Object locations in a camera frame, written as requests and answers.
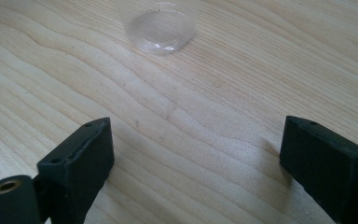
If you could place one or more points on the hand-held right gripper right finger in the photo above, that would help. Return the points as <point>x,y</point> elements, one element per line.
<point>329,168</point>

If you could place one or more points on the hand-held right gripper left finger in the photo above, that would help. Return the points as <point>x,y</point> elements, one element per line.
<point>77,165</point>

